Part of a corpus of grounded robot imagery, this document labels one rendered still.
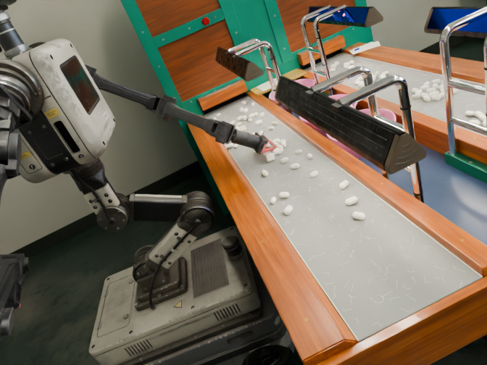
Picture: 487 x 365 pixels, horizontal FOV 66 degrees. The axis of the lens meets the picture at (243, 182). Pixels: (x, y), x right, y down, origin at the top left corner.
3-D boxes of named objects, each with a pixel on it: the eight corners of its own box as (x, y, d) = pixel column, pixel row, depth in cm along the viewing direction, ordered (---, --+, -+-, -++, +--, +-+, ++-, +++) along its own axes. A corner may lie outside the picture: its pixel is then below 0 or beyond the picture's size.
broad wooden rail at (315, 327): (325, 409, 84) (302, 361, 75) (197, 145, 242) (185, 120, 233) (372, 384, 85) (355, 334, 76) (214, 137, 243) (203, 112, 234)
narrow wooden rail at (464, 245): (484, 303, 84) (482, 268, 78) (252, 108, 242) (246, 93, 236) (505, 292, 84) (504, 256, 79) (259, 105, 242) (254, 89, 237)
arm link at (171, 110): (152, 115, 172) (160, 93, 171) (161, 119, 177) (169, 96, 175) (218, 144, 148) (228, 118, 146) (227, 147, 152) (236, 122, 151)
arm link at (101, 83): (153, 114, 183) (160, 94, 181) (168, 121, 174) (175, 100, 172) (59, 82, 149) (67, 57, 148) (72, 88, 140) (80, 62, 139)
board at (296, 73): (257, 96, 223) (256, 94, 222) (250, 91, 236) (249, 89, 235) (307, 73, 225) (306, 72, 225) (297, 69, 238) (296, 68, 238)
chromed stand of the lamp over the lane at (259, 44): (264, 140, 190) (232, 54, 168) (253, 129, 207) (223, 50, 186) (298, 124, 191) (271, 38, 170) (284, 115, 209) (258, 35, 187)
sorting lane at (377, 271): (360, 347, 78) (358, 342, 77) (206, 119, 236) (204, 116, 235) (483, 283, 80) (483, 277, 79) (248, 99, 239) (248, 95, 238)
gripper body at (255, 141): (259, 132, 161) (243, 128, 158) (267, 140, 152) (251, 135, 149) (254, 146, 163) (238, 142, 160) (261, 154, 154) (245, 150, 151)
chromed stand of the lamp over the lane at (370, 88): (373, 249, 105) (338, 104, 84) (338, 214, 123) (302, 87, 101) (433, 220, 107) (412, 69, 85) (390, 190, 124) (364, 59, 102)
